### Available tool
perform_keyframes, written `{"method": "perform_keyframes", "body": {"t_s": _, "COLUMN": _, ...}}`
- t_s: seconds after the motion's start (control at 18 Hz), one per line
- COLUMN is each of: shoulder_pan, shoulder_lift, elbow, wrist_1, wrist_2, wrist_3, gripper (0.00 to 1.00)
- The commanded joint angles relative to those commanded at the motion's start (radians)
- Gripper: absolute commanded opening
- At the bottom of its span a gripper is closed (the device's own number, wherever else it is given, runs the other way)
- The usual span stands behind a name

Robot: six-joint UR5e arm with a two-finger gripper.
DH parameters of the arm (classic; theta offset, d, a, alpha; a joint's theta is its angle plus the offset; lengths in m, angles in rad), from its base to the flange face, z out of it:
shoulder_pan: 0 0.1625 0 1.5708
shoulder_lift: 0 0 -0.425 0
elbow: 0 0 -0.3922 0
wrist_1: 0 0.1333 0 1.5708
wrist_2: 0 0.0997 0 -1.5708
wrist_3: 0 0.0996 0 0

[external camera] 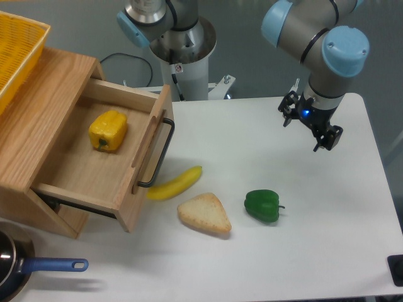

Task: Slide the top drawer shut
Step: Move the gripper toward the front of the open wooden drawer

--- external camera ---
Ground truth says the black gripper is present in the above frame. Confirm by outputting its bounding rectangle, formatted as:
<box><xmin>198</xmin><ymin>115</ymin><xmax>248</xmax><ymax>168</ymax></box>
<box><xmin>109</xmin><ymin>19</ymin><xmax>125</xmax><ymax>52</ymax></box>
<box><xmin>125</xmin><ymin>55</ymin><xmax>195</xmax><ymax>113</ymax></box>
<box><xmin>278</xmin><ymin>91</ymin><xmax>343</xmax><ymax>152</ymax></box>

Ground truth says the wooden top drawer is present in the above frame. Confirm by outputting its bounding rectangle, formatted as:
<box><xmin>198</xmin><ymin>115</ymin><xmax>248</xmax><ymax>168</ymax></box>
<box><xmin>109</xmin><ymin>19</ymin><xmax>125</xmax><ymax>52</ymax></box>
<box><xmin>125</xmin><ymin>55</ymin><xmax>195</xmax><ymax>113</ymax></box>
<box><xmin>32</xmin><ymin>79</ymin><xmax>174</xmax><ymax>232</ymax></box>

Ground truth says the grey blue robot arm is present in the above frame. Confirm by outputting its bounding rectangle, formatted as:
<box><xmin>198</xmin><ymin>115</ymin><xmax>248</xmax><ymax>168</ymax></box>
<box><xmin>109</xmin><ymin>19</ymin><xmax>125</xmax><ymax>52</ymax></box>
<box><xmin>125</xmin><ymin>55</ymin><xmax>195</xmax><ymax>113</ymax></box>
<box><xmin>116</xmin><ymin>1</ymin><xmax>370</xmax><ymax>150</ymax></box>

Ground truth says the wooden drawer cabinet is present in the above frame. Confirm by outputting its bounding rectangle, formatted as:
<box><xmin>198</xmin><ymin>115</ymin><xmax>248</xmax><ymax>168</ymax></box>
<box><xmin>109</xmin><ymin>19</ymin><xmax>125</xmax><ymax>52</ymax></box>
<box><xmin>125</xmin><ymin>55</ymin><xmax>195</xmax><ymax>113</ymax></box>
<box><xmin>1</xmin><ymin>47</ymin><xmax>105</xmax><ymax>238</ymax></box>

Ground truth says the green bell pepper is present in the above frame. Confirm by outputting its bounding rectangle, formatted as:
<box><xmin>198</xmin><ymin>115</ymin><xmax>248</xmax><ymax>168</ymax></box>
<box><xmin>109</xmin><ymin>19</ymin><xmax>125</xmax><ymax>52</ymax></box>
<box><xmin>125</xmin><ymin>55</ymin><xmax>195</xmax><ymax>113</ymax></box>
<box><xmin>244</xmin><ymin>189</ymin><xmax>284</xmax><ymax>223</ymax></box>

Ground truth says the triangular bread slice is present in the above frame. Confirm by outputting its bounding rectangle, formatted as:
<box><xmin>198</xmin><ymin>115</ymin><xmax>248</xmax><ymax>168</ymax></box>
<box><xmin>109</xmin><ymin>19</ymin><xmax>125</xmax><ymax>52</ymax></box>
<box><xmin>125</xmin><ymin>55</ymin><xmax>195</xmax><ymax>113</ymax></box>
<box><xmin>177</xmin><ymin>193</ymin><xmax>232</xmax><ymax>233</ymax></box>

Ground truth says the yellow banana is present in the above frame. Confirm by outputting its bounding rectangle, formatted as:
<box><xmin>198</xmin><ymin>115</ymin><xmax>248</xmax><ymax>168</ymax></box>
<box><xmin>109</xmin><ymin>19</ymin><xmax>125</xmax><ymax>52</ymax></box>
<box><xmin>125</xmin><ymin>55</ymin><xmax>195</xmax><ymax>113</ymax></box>
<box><xmin>146</xmin><ymin>165</ymin><xmax>203</xmax><ymax>201</ymax></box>

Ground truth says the black object at table edge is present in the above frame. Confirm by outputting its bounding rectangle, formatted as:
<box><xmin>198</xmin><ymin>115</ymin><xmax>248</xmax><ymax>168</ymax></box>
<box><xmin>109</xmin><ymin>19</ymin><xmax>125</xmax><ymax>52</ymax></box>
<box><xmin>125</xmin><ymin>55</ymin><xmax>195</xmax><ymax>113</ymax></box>
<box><xmin>387</xmin><ymin>254</ymin><xmax>403</xmax><ymax>287</ymax></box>

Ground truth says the yellow bell pepper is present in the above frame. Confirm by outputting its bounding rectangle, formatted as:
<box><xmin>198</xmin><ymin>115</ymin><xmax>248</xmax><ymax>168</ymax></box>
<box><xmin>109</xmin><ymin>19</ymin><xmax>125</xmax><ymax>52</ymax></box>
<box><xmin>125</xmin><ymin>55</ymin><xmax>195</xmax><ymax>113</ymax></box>
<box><xmin>88</xmin><ymin>110</ymin><xmax>128</xmax><ymax>152</ymax></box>

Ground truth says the yellow plastic basket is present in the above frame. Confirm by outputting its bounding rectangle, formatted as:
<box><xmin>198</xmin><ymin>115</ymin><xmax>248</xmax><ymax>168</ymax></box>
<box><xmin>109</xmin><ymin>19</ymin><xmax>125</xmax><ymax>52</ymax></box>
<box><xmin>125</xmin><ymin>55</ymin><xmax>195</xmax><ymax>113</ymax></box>
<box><xmin>1</xmin><ymin>11</ymin><xmax>51</xmax><ymax>113</ymax></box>

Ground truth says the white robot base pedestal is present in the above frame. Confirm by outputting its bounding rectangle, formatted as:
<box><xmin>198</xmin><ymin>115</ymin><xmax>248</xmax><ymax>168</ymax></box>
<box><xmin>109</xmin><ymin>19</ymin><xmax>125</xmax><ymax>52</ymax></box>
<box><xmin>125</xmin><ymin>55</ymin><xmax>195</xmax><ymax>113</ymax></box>
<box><xmin>150</xmin><ymin>17</ymin><xmax>236</xmax><ymax>101</ymax></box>

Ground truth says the black cable on floor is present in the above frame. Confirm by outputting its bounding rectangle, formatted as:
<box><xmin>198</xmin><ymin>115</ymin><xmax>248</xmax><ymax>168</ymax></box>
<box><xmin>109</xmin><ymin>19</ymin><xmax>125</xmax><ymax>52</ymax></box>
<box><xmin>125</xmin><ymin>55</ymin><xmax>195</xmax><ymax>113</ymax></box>
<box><xmin>99</xmin><ymin>52</ymin><xmax>154</xmax><ymax>87</ymax></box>

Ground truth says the blue handled frying pan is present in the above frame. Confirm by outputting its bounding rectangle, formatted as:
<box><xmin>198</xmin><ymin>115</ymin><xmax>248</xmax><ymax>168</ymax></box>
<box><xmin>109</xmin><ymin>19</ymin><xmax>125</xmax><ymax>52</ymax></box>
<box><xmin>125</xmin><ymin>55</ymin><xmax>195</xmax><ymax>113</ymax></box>
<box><xmin>1</xmin><ymin>231</ymin><xmax>89</xmax><ymax>301</ymax></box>

